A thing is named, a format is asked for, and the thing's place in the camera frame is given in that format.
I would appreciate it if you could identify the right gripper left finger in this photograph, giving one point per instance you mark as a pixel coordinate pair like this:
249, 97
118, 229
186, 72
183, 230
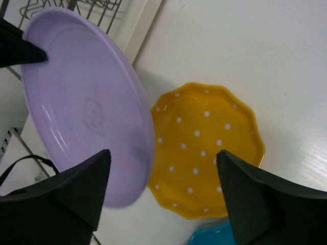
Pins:
62, 209

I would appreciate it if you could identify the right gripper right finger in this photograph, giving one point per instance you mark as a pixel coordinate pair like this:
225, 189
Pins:
266, 209

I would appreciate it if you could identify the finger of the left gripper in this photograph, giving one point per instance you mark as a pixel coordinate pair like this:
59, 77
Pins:
15, 50

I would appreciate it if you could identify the purple plate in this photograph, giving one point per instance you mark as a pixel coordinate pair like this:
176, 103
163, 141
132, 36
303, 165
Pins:
87, 97

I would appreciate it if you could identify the teal dotted plate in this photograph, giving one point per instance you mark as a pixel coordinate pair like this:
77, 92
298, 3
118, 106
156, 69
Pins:
217, 235

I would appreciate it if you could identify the yellow dotted plate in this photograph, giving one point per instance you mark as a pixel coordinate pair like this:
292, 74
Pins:
192, 124

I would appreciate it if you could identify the cream drip tray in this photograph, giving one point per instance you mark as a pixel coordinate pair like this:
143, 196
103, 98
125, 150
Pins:
138, 23

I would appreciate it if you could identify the wire dish rack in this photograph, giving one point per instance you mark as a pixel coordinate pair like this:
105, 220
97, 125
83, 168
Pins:
100, 13

